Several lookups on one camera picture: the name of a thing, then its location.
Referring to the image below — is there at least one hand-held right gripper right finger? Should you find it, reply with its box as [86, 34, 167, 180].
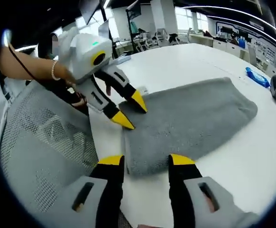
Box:
[168, 153, 261, 228]

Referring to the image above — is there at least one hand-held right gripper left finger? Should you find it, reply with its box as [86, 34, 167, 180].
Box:
[40, 154, 126, 228]

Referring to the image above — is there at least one grey towel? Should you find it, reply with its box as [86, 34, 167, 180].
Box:
[118, 76, 258, 178]

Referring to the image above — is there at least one white rectangular box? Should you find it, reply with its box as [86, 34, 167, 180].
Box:
[115, 56, 132, 65]

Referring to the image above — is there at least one person's left hand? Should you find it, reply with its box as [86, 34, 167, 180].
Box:
[56, 62, 78, 84]

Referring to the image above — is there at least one white table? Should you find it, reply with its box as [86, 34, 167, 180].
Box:
[88, 42, 276, 220]

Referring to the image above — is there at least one grey mesh office chair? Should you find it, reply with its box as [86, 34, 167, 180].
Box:
[0, 80, 100, 228]

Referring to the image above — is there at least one blue wipes packet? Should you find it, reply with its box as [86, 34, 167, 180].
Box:
[245, 66, 271, 89]

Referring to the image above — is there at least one white bead bracelet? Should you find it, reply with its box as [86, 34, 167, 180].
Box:
[51, 60, 61, 81]

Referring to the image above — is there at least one black cable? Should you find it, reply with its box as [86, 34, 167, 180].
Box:
[7, 42, 42, 81]

